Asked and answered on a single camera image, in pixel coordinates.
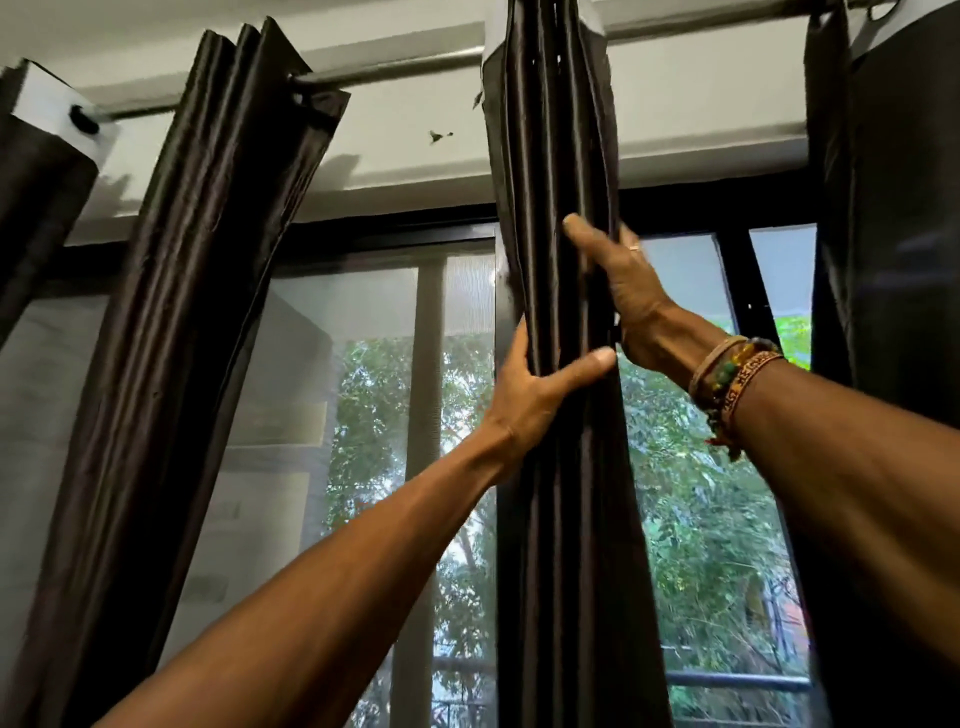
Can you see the person's left hand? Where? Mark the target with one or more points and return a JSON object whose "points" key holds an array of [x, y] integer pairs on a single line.
{"points": [[525, 405]]}

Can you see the grey concrete building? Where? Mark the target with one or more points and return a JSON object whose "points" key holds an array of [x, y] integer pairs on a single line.
{"points": [[262, 420]]}

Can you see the person's left forearm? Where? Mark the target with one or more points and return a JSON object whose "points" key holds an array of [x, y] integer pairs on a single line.
{"points": [[315, 615]]}

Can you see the grey metal curtain rod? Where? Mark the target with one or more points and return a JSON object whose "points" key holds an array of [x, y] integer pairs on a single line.
{"points": [[420, 66]]}

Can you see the person's right forearm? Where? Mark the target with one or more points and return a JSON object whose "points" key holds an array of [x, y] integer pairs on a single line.
{"points": [[862, 487]]}

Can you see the dark brown curtain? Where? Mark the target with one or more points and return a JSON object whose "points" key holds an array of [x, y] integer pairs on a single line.
{"points": [[37, 210], [900, 225], [570, 562], [172, 300]]}

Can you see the person's right hand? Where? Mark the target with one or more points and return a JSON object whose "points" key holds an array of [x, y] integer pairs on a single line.
{"points": [[645, 307]]}

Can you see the black metal balcony railing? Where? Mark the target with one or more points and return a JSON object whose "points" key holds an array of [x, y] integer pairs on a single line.
{"points": [[735, 681]]}

